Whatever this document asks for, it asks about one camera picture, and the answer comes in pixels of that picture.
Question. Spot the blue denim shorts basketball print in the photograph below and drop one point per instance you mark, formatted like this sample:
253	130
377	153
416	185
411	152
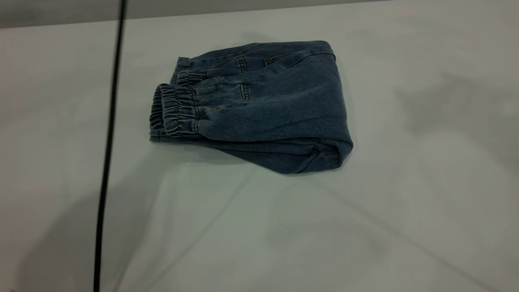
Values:
275	109

